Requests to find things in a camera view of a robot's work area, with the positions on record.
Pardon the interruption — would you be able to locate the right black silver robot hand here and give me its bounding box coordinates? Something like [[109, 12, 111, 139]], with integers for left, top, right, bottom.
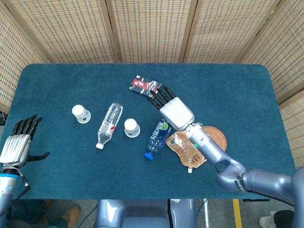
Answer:
[[147, 85, 195, 131]]

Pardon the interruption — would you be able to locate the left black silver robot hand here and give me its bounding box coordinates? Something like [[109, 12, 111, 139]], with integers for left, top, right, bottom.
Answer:
[[0, 114, 50, 169]]

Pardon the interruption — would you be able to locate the white paper cup green print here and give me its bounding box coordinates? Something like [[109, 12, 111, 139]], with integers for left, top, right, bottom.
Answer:
[[72, 104, 92, 124]]

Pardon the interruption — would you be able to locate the blue label drink bottle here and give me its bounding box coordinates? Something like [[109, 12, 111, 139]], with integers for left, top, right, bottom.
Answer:
[[144, 118, 173, 162]]

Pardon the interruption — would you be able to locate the brown spout pouch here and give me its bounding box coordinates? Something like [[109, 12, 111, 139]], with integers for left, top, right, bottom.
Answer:
[[165, 132, 208, 173]]

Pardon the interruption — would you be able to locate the red black card box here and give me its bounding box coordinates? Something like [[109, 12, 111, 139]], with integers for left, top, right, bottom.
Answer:
[[129, 75, 163, 98]]

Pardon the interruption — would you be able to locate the round woven coaster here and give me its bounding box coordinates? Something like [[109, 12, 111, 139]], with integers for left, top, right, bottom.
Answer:
[[203, 125, 228, 152]]

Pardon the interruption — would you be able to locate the blue jeans leg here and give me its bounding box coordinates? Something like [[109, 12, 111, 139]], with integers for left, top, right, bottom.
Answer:
[[7, 199, 48, 224]]

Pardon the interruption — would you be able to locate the clear plastic water bottle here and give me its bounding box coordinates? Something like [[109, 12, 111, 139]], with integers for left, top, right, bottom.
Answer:
[[95, 102, 124, 150]]

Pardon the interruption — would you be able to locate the woven screen panel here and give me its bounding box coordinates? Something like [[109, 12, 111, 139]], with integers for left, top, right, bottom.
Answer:
[[4, 0, 119, 64], [182, 0, 283, 64], [277, 92, 304, 169], [239, 0, 304, 103], [106, 0, 198, 64], [0, 7, 48, 114]]

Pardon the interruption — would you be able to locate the blue table cloth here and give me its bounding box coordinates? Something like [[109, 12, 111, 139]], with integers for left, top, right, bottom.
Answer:
[[0, 63, 301, 200]]

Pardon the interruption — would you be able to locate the brown shoe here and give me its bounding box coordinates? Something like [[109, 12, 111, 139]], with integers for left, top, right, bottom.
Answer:
[[62, 205, 81, 224]]

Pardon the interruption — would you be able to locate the grey-blue robot torso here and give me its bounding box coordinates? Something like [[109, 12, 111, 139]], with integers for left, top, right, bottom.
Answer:
[[94, 199, 198, 228]]

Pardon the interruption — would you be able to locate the white sneaker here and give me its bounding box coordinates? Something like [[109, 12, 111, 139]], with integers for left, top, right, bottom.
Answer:
[[258, 210, 277, 228]]

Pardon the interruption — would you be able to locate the black trouser leg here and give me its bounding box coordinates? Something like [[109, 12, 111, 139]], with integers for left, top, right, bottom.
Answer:
[[273, 209, 295, 228]]

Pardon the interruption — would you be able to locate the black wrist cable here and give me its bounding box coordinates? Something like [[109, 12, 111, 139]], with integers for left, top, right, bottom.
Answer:
[[13, 172, 31, 199]]

